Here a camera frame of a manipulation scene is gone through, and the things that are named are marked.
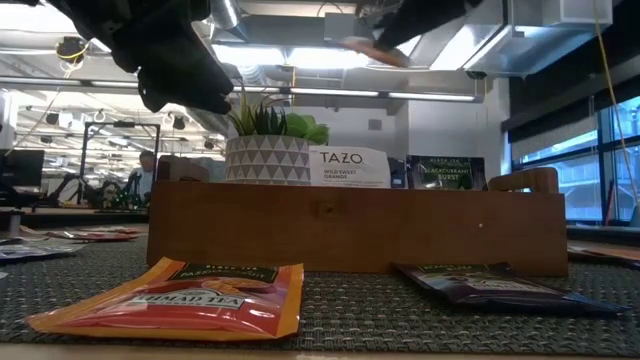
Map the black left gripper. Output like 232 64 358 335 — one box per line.
59 0 235 115

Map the potted green succulent plant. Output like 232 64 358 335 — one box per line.
224 82 331 187

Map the wooden tea organizer tray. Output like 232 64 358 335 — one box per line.
146 154 570 278

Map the grey woven placemat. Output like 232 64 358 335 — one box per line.
0 234 640 357

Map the person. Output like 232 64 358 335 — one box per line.
132 149 157 206

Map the long linear light fixture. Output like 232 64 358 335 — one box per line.
0 74 485 104

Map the black computer monitor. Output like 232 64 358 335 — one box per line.
0 148 46 190

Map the black stand frame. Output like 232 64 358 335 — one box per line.
82 121 162 211

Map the silver rectangular air duct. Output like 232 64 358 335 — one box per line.
429 0 614 79

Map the black yellow cable reel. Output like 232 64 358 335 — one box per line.
54 35 91 65

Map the yellow cable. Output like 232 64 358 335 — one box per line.
592 0 640 204

